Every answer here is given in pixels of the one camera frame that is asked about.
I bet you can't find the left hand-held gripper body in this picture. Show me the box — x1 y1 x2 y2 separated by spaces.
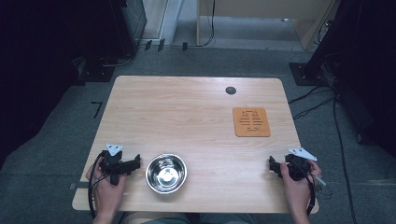
99 143 131 187

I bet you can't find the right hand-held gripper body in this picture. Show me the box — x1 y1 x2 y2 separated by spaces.
284 147 318 182

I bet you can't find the stainless steel bowl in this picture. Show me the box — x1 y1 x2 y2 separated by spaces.
145 153 189 195

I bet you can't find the person's right hand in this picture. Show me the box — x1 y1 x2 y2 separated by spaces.
279 160 323 216

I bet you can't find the person's left hand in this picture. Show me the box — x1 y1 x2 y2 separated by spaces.
85 157 128 217

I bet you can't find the grey tape strip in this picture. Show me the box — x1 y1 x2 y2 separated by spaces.
68 181 91 190

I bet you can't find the orange wooden trivet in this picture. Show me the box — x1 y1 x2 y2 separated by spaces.
232 106 272 138

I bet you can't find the dark stand base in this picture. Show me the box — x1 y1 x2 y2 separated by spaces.
72 55 116 84

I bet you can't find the dark glass cabinet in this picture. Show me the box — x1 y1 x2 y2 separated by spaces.
120 0 149 57

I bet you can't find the light wooden partition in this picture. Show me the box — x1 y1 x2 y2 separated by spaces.
196 0 339 51

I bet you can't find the white cable plug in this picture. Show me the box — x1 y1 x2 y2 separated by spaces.
313 175 328 188

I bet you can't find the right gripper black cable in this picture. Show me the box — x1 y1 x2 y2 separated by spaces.
292 160 317 217

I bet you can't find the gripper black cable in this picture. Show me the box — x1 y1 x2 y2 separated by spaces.
87 151 110 219
292 160 317 217

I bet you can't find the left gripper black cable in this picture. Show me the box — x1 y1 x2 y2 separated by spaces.
87 151 110 219

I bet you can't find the long black floor cable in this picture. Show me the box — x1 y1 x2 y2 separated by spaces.
332 94 359 224

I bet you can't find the black floor cable pair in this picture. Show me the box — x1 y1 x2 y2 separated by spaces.
288 85 337 121

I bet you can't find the black stand base plate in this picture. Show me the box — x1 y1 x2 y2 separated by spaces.
289 62 330 87

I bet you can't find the hanging black cable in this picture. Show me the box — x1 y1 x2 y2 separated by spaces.
186 0 217 49

